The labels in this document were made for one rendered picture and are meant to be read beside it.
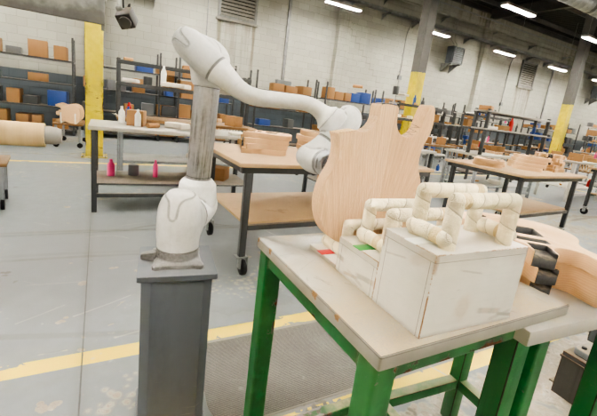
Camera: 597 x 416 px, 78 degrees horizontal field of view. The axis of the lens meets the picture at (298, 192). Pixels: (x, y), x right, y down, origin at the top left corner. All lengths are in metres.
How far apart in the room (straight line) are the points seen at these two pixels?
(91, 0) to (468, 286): 0.75
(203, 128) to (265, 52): 11.14
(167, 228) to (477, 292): 1.01
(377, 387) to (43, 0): 0.73
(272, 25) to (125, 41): 4.37
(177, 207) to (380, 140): 0.75
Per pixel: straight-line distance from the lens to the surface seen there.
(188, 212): 1.38
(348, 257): 0.93
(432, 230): 0.75
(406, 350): 0.75
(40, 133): 0.60
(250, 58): 12.40
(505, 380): 1.16
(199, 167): 1.55
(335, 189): 0.97
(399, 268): 0.79
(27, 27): 11.75
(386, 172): 1.06
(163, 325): 1.51
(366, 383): 0.77
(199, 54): 1.35
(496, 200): 0.80
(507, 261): 0.88
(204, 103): 1.52
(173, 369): 1.62
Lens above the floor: 1.33
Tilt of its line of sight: 13 degrees down
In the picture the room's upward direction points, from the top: 7 degrees clockwise
